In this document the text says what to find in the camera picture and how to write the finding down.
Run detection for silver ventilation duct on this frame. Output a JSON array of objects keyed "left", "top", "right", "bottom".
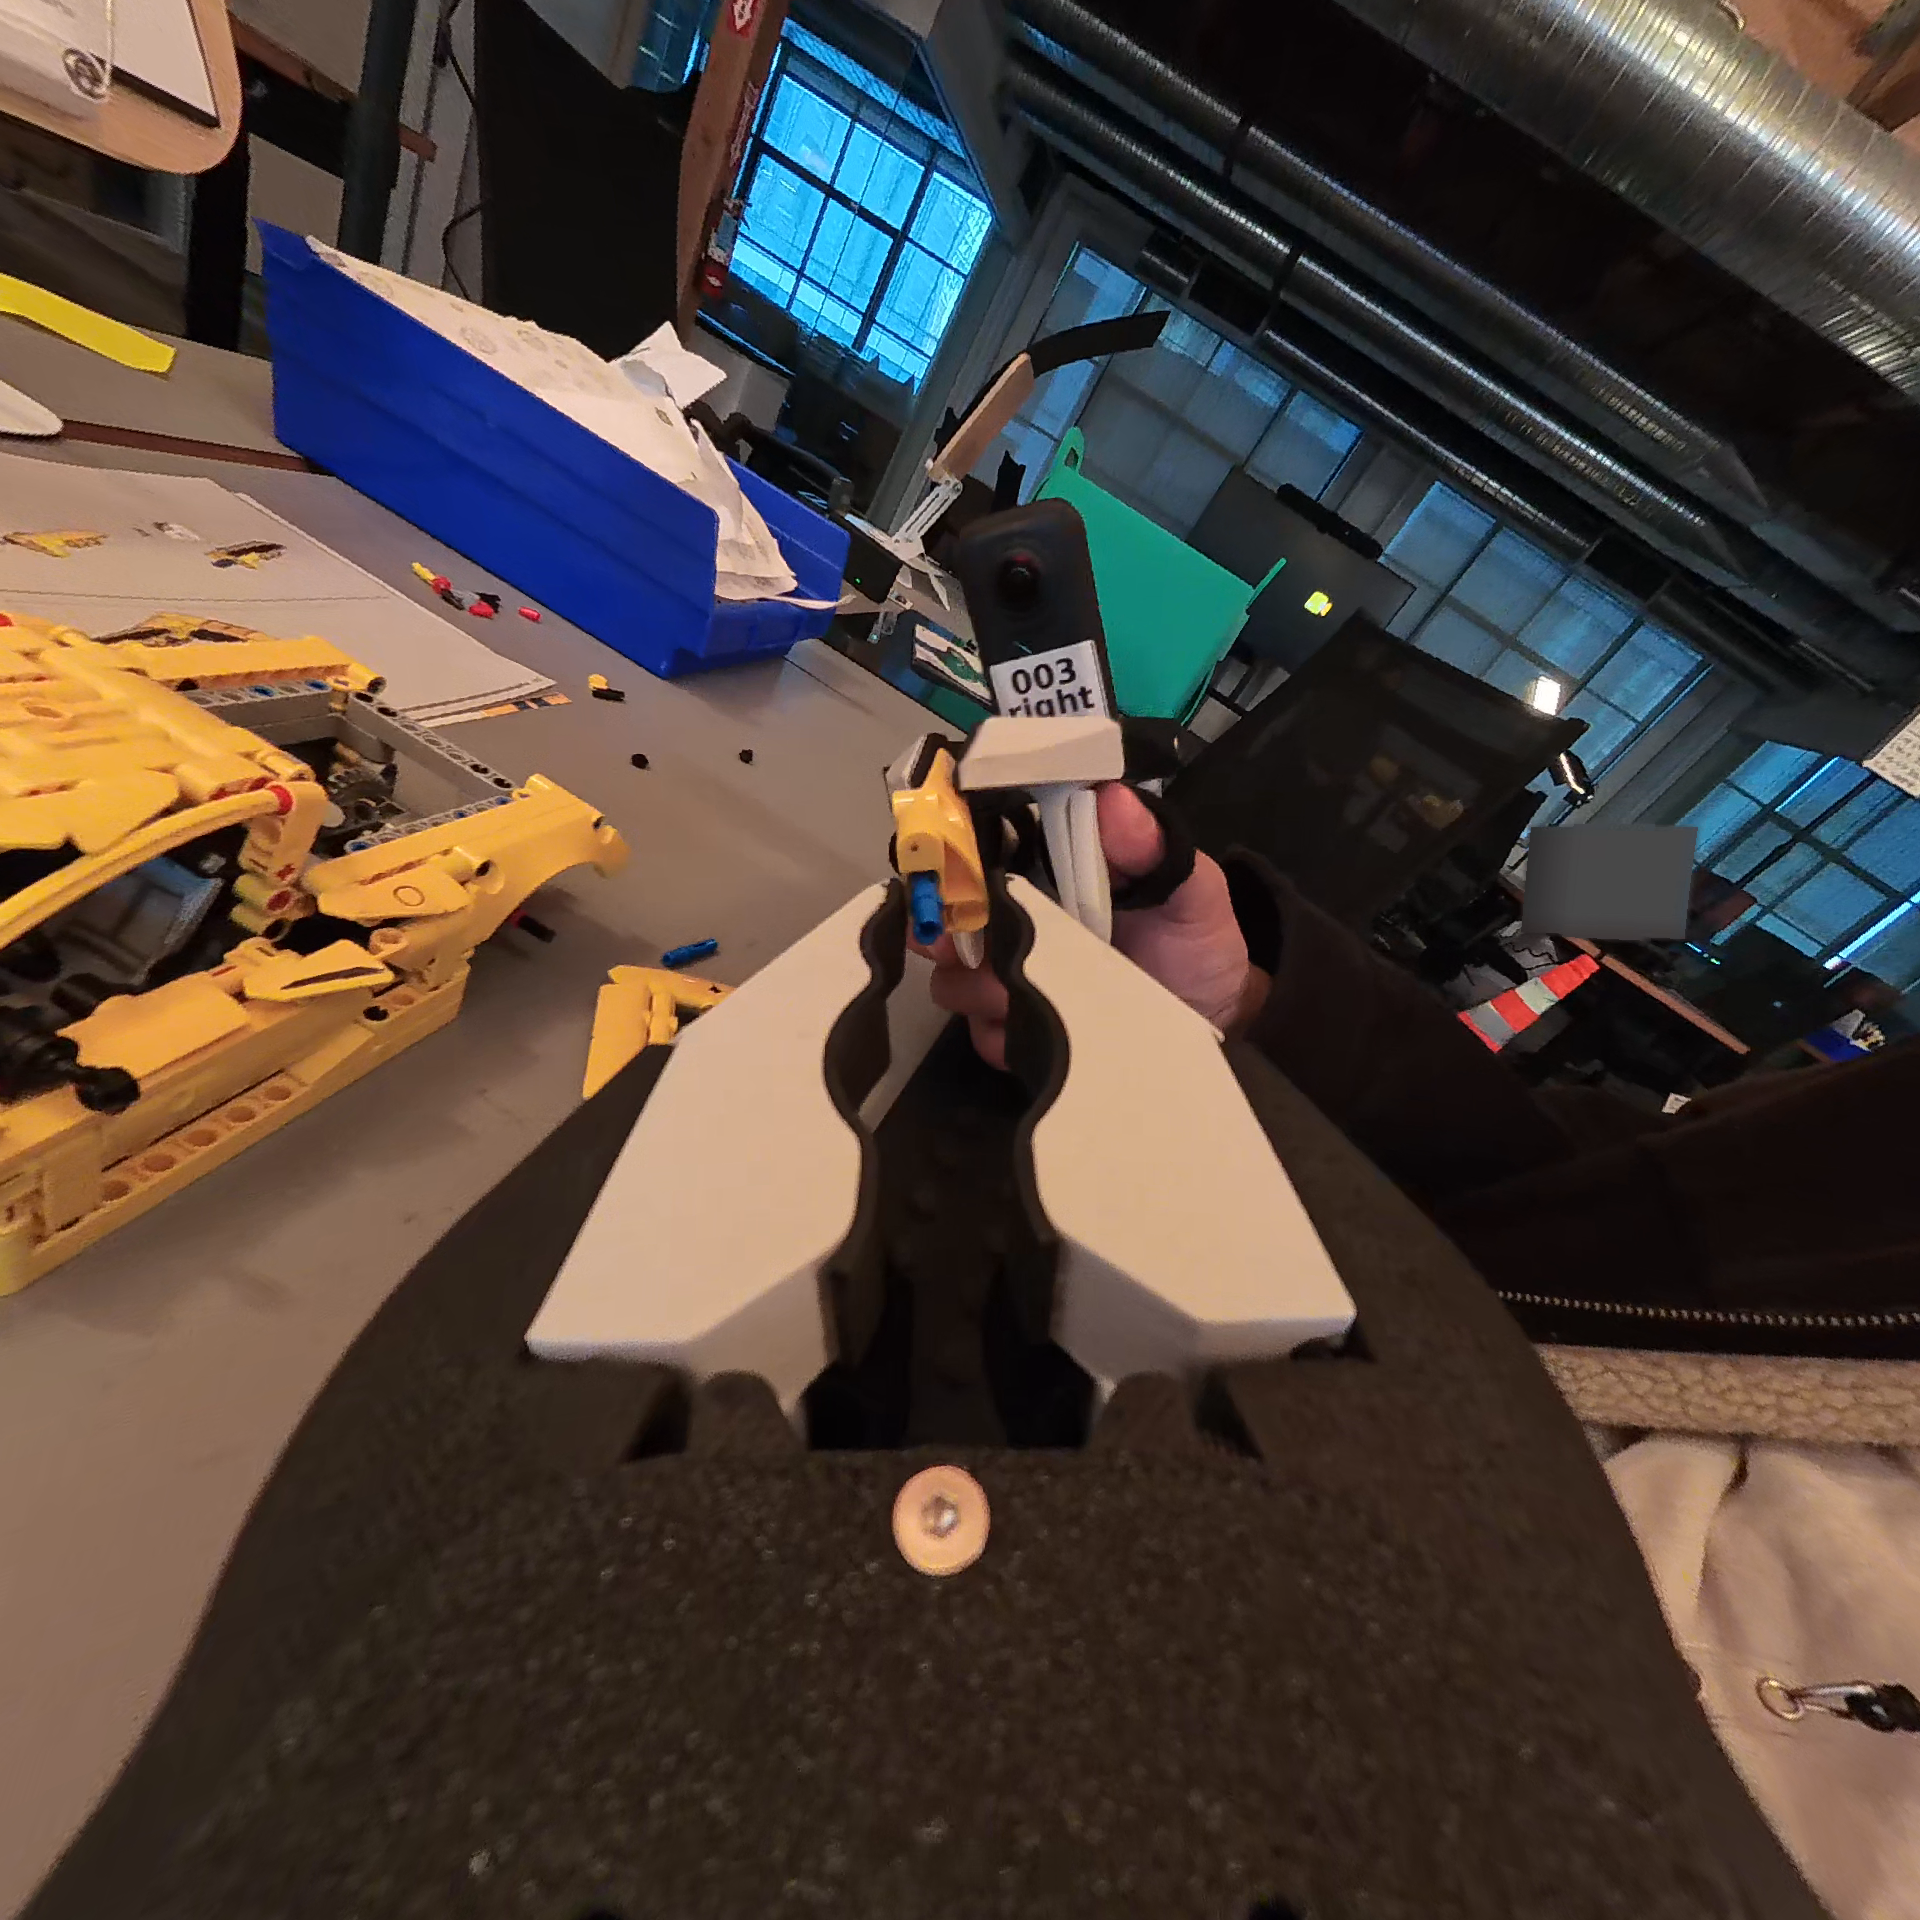
[{"left": 1352, "top": 0, "right": 1920, "bottom": 399}]

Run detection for person's right hand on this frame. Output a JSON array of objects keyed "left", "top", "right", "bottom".
[{"left": 1099, "top": 783, "right": 1258, "bottom": 1043}]

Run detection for crumpled white paper bags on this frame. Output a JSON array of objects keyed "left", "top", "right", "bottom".
[{"left": 306, "top": 230, "right": 841, "bottom": 608}]

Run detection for green board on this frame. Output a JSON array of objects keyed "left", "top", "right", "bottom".
[{"left": 1032, "top": 427, "right": 1291, "bottom": 723}]

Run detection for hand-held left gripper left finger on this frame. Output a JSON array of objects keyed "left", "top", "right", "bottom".
[{"left": 525, "top": 883, "right": 902, "bottom": 1414}]

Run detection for orange striped traffic cone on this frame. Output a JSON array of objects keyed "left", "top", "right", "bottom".
[{"left": 1456, "top": 950, "right": 1601, "bottom": 1056}]

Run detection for printed instruction sheet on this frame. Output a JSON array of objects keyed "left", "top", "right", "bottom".
[{"left": 106, "top": 0, "right": 224, "bottom": 118}]

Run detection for yellow paper scrap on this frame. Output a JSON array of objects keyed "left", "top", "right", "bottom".
[{"left": 0, "top": 269, "right": 179, "bottom": 376}]

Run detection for white document stand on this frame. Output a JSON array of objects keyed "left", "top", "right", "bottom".
[{"left": 0, "top": 22, "right": 122, "bottom": 442}]

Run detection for open instruction booklet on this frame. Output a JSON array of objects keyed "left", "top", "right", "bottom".
[{"left": 0, "top": 451, "right": 561, "bottom": 730}]

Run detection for yellow brick door panel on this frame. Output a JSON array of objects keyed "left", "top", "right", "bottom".
[{"left": 890, "top": 747, "right": 993, "bottom": 963}]

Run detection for yellow brick car model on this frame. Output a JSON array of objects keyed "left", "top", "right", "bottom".
[{"left": 0, "top": 608, "right": 634, "bottom": 1299}]

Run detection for grey desk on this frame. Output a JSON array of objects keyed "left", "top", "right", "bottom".
[{"left": 0, "top": 306, "right": 993, "bottom": 1920}]

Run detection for scattered small brick pins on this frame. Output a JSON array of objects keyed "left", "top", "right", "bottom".
[{"left": 409, "top": 560, "right": 760, "bottom": 771}]

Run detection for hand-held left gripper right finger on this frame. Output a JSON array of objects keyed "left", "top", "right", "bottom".
[{"left": 996, "top": 876, "right": 1361, "bottom": 1406}]

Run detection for black office chair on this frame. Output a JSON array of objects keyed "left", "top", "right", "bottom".
[{"left": 1171, "top": 615, "right": 1594, "bottom": 932}]

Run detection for person's right forearm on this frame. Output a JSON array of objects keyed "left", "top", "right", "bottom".
[{"left": 1222, "top": 848, "right": 1920, "bottom": 1322}]

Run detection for blue storage bin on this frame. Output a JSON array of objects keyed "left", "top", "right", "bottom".
[{"left": 256, "top": 216, "right": 856, "bottom": 682}]

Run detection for yellow brick rear subassembly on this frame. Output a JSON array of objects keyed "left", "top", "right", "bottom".
[{"left": 584, "top": 965, "right": 736, "bottom": 1100}]

